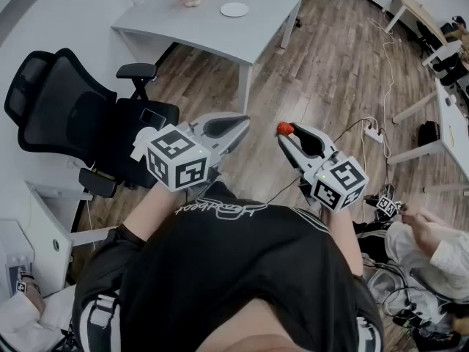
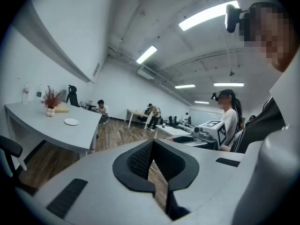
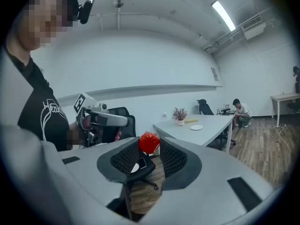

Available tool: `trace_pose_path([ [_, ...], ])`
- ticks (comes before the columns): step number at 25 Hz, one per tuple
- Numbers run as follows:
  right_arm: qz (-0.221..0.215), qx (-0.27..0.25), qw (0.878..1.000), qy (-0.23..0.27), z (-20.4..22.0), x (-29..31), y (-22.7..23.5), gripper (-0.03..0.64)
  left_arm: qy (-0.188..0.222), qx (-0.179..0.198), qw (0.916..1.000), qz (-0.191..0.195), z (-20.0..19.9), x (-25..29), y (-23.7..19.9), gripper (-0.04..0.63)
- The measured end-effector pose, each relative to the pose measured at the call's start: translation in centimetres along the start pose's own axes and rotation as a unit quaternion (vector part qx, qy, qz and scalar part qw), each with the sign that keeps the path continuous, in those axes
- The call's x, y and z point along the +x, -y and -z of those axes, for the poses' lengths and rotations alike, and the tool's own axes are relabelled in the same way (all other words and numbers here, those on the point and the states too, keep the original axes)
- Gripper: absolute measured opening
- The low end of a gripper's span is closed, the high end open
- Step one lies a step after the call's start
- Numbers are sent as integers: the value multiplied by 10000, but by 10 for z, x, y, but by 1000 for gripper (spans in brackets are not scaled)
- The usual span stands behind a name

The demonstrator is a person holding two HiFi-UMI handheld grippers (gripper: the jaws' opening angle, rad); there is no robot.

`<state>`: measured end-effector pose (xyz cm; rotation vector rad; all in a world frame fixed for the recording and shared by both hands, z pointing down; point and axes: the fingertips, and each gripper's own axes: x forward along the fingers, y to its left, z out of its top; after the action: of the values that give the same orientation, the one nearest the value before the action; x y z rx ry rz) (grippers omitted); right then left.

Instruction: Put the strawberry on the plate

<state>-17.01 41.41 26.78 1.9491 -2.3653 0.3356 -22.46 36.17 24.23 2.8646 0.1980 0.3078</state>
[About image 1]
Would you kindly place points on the light grey table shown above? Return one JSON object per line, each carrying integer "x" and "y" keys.
{"x": 205, "y": 24}

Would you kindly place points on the person's right forearm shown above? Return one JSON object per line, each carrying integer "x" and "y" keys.
{"x": 344, "y": 240}

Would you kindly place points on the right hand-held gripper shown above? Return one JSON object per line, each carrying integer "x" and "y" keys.
{"x": 340, "y": 185}

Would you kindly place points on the white desk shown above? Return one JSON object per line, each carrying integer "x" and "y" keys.
{"x": 47, "y": 240}

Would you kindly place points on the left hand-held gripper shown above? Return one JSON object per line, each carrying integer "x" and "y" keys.
{"x": 176, "y": 160}

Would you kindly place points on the white round plate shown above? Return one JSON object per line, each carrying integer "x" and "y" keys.
{"x": 234, "y": 10}

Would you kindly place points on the small red object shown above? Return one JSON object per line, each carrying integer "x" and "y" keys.
{"x": 285, "y": 128}

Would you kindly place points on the white power strip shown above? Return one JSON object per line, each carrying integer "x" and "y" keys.
{"x": 373, "y": 135}

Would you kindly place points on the person's black shirt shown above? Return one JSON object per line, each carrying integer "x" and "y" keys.
{"x": 238, "y": 262}

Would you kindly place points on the black mesh office chair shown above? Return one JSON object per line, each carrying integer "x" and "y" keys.
{"x": 47, "y": 101}

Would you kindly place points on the white table beige legs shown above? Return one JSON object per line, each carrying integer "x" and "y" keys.
{"x": 452, "y": 123}

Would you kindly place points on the white plastic holder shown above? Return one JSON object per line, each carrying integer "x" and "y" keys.
{"x": 139, "y": 149}

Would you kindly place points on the person's left forearm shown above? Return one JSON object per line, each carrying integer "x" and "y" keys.
{"x": 154, "y": 211}

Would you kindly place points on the person's neck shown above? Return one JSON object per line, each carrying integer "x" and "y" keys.
{"x": 256, "y": 328}

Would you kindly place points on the light wooden table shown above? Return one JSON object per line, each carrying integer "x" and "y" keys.
{"x": 414, "y": 7}

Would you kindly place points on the black smartphone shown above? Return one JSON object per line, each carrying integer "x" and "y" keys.
{"x": 152, "y": 117}

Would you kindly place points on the black bag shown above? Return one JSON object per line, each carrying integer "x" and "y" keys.
{"x": 428, "y": 134}

